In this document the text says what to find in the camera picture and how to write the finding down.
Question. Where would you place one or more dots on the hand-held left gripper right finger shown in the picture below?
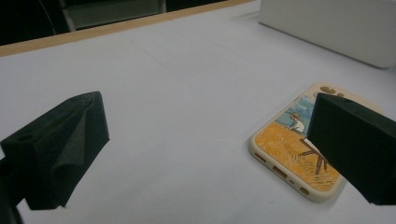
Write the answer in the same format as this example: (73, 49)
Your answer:
(358, 149)

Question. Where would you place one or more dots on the white plastic bin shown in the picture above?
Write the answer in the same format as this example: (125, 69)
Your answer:
(327, 25)

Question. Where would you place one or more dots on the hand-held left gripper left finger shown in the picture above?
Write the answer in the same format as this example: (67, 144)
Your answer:
(46, 155)

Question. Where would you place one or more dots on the beige painted phone case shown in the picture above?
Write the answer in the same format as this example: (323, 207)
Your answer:
(280, 143)

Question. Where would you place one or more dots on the white table cover sheet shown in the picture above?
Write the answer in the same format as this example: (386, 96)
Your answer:
(186, 93)

